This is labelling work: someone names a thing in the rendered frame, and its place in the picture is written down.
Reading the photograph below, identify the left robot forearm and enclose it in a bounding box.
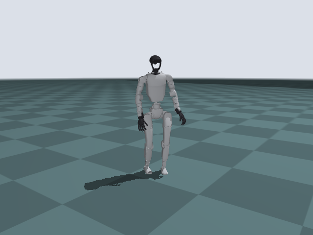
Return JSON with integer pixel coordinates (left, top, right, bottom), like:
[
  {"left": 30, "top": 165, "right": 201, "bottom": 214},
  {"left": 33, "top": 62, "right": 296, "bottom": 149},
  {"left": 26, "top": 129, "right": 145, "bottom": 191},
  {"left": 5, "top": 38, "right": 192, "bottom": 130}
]
[{"left": 172, "top": 91, "right": 180, "bottom": 112}]

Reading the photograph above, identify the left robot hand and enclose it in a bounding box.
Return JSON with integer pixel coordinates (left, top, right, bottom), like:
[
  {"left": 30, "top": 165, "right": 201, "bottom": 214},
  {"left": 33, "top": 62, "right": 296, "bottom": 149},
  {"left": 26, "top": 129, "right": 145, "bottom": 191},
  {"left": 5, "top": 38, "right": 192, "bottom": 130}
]
[{"left": 175, "top": 108, "right": 186, "bottom": 125}]

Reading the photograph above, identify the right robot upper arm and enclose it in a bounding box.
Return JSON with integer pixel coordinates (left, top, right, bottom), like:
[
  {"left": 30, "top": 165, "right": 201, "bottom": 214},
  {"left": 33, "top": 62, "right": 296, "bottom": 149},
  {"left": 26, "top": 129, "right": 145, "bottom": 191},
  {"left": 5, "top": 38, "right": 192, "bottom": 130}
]
[{"left": 136, "top": 75, "right": 147, "bottom": 101}]

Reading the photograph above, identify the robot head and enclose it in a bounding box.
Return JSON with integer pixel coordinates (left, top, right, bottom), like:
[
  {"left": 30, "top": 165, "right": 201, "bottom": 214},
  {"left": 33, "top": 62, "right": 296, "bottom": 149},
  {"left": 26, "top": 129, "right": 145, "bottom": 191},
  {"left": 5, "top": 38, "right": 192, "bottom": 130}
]
[{"left": 150, "top": 55, "right": 161, "bottom": 75}]

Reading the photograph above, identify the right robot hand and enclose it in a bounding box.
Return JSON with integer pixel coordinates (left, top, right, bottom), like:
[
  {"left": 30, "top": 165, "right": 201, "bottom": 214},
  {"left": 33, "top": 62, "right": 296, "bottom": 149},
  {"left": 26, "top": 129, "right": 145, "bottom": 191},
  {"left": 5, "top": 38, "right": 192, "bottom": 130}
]
[{"left": 138, "top": 113, "right": 148, "bottom": 131}]

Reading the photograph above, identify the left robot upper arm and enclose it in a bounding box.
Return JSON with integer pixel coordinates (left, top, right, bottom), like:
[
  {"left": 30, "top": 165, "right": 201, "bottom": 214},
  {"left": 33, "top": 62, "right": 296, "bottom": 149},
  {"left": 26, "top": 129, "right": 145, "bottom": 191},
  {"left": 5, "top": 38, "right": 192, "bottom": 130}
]
[{"left": 165, "top": 74, "right": 176, "bottom": 97}]

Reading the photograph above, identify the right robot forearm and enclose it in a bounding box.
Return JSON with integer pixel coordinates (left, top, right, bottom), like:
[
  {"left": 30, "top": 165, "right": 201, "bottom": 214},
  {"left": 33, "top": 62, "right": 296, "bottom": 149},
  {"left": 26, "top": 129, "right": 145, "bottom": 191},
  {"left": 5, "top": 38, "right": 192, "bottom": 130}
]
[{"left": 135, "top": 94, "right": 143, "bottom": 117}]

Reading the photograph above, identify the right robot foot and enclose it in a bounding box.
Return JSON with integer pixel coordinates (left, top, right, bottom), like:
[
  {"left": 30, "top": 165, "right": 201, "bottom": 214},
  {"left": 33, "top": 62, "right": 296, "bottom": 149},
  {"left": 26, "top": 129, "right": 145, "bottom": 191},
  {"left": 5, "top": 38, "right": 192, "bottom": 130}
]
[{"left": 144, "top": 166, "right": 152, "bottom": 174}]

